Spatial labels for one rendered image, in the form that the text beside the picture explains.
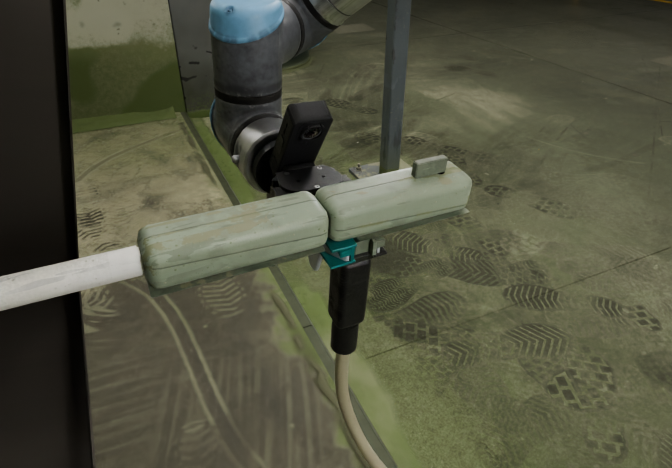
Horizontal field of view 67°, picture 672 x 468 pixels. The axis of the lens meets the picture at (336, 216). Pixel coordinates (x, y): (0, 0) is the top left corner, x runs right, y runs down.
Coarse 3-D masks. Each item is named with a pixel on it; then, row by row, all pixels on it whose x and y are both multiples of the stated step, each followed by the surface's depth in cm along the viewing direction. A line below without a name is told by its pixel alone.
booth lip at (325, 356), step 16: (192, 128) 194; (208, 160) 170; (224, 176) 162; (272, 272) 120; (288, 288) 115; (304, 320) 106; (320, 352) 99; (352, 400) 90; (368, 432) 84; (384, 448) 82; (384, 464) 79
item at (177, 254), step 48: (336, 192) 46; (384, 192) 46; (432, 192) 47; (144, 240) 39; (192, 240) 39; (240, 240) 40; (288, 240) 42; (336, 240) 45; (384, 240) 48; (0, 288) 35; (48, 288) 36; (336, 288) 52; (336, 336) 56
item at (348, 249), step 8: (328, 240) 47; (344, 240) 47; (352, 240) 47; (328, 248) 46; (336, 248) 46; (344, 248) 46; (352, 248) 47; (328, 256) 48; (344, 256) 47; (352, 256) 47; (328, 264) 47; (336, 264) 47; (344, 264) 47
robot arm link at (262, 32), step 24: (216, 0) 62; (240, 0) 62; (264, 0) 62; (216, 24) 61; (240, 24) 60; (264, 24) 61; (288, 24) 66; (216, 48) 63; (240, 48) 62; (264, 48) 62; (288, 48) 67; (216, 72) 65; (240, 72) 63; (264, 72) 64; (216, 96) 67; (240, 96) 65; (264, 96) 66
